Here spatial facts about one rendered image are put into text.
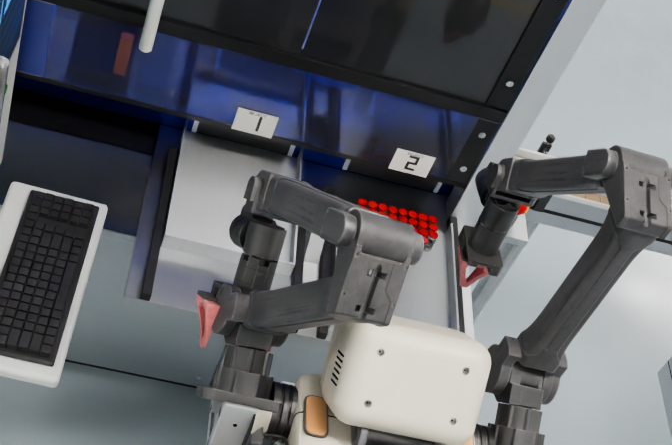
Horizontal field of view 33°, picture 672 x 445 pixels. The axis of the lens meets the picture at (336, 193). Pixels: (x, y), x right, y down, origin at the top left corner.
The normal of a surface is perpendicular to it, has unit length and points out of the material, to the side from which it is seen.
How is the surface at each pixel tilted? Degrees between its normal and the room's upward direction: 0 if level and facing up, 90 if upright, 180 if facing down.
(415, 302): 0
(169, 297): 0
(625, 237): 86
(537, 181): 89
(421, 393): 48
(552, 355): 86
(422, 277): 0
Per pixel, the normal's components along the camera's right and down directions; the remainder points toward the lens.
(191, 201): 0.30, -0.67
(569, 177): -0.95, -0.19
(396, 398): 0.18, 0.07
